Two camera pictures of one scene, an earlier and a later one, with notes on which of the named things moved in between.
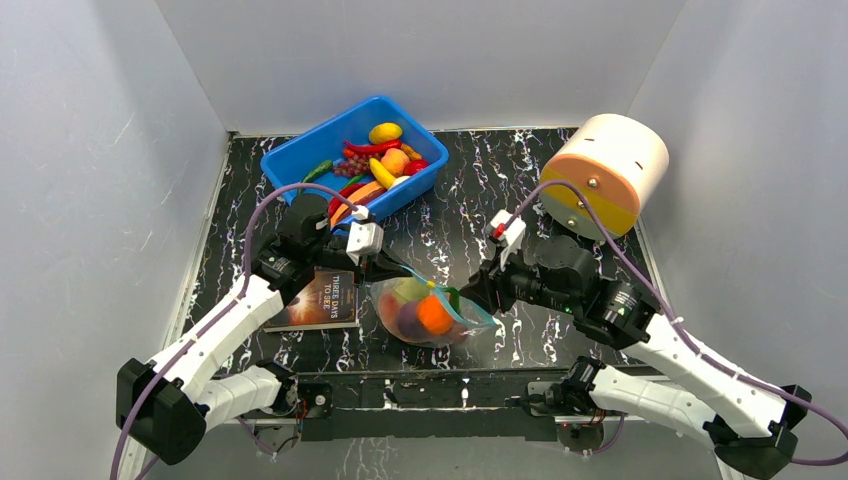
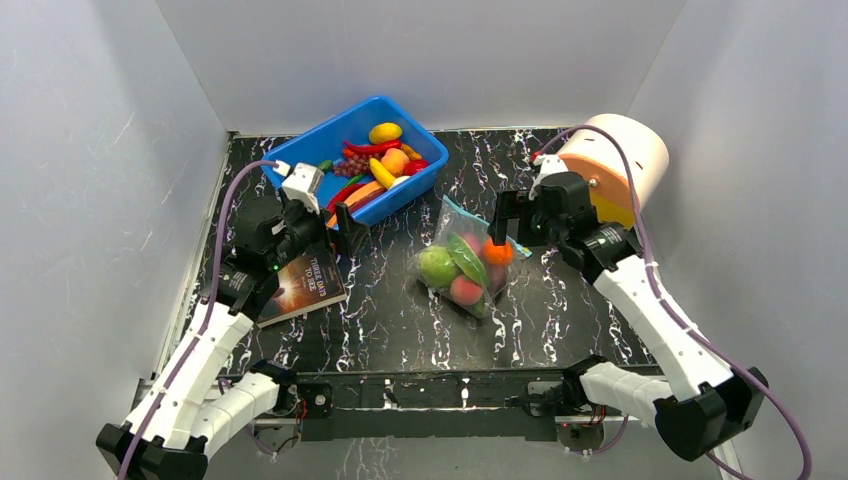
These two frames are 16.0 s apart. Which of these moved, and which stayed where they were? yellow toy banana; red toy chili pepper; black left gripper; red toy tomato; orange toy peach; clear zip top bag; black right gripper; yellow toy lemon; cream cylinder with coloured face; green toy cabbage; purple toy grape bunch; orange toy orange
Moved: green toy cabbage; black right gripper; clear zip top bag; orange toy orange; black left gripper
Stayed: cream cylinder with coloured face; yellow toy lemon; red toy tomato; yellow toy banana; purple toy grape bunch; red toy chili pepper; orange toy peach
